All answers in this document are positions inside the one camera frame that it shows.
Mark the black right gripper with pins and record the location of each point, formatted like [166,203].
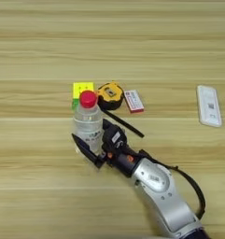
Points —
[124,161]

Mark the clear bottle with red cap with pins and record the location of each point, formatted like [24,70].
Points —
[87,121]

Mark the yellow black tape measure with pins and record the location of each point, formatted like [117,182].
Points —
[112,101]

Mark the small red white box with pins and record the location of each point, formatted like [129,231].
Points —
[134,101]

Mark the white rectangular device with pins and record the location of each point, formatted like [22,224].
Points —
[209,105]

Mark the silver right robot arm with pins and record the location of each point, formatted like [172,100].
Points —
[166,199]

